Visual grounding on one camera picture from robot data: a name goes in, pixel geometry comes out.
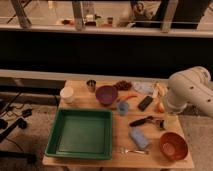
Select clear plastic bag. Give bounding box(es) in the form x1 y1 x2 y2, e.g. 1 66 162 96
133 82 154 95

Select white cup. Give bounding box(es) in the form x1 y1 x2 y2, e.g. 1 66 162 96
60 87 74 103

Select small metal cup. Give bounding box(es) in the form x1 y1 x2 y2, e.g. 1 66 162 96
86 80 96 92

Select red bowl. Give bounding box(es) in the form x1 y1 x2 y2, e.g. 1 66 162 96
159 132 188 161

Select wooden table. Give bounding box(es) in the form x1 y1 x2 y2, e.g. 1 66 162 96
42 81 194 169

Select purple bowl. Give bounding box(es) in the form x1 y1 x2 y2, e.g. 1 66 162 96
95 85 118 106

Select small black clip object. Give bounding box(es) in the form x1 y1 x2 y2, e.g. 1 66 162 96
160 119 169 130

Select dark red grapes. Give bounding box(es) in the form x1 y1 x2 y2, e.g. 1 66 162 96
115 81 132 91

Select blue sponge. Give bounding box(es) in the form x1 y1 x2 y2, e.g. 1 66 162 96
130 128 149 149

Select black rectangular block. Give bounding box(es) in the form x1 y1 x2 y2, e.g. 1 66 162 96
138 96 153 111

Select orange apple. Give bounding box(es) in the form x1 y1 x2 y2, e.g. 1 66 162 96
157 102 165 113

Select orange carrot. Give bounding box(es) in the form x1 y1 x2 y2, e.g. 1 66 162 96
117 94 137 101

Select small blue cup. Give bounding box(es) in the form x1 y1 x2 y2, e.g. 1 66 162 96
117 101 129 116

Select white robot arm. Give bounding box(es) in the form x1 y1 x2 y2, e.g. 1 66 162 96
162 66 213 118

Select silver fork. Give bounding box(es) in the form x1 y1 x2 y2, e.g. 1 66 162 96
117 148 149 155

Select green plastic tray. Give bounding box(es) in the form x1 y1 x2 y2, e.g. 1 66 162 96
45 109 113 160

